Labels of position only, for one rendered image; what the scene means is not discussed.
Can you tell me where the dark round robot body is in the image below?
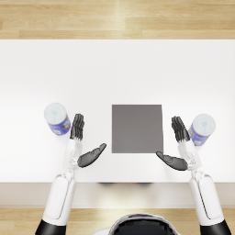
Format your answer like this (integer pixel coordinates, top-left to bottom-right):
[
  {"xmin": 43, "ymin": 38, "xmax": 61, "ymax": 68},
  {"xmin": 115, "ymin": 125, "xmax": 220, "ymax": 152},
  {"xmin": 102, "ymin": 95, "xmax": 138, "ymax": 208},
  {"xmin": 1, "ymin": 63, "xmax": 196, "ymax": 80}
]
[{"xmin": 92, "ymin": 213, "xmax": 182, "ymax": 235}]

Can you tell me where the dark grey square mat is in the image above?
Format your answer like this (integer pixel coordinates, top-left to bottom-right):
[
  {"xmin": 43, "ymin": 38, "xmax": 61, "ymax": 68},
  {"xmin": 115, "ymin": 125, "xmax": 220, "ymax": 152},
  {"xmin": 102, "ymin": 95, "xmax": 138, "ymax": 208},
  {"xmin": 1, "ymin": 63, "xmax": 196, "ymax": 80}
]
[{"xmin": 111, "ymin": 104, "xmax": 164, "ymax": 154}]

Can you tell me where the blue can with white lid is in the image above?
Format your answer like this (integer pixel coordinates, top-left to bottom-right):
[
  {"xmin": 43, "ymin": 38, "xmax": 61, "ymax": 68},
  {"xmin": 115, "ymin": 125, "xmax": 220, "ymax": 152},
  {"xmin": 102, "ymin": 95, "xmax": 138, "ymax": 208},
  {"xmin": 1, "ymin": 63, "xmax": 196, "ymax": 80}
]
[
  {"xmin": 187, "ymin": 113, "xmax": 217, "ymax": 147},
  {"xmin": 43, "ymin": 102, "xmax": 72, "ymax": 137}
]

